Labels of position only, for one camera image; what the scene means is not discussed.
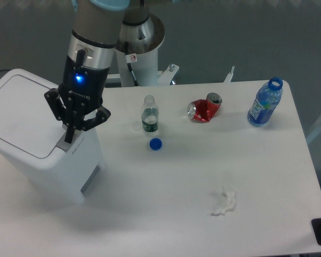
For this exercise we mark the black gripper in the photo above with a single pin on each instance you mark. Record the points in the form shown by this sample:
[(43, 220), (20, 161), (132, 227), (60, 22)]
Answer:
[(80, 84)]

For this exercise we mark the white push-button trash can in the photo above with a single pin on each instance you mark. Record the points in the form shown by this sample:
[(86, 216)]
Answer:
[(33, 140)]

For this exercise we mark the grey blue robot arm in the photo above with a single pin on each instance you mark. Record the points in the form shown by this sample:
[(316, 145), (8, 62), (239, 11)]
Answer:
[(102, 30)]

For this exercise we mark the crushed red soda can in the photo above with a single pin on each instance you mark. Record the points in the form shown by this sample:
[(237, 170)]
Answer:
[(203, 110)]

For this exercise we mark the clear white bottle cap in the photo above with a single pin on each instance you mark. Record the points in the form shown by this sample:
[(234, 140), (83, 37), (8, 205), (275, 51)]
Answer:
[(136, 126)]

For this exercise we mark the clear green-label bottle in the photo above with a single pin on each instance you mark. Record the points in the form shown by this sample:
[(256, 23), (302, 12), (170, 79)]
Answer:
[(149, 114)]

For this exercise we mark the blue bottle cap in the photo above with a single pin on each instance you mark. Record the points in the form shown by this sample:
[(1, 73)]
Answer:
[(155, 144)]

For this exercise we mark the crumpled white tissue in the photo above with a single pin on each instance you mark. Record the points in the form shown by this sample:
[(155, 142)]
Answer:
[(225, 201)]

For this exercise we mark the blue drink bottle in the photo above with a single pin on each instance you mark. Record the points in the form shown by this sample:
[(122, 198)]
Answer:
[(266, 100)]

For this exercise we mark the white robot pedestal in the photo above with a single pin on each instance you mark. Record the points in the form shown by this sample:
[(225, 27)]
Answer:
[(137, 50)]

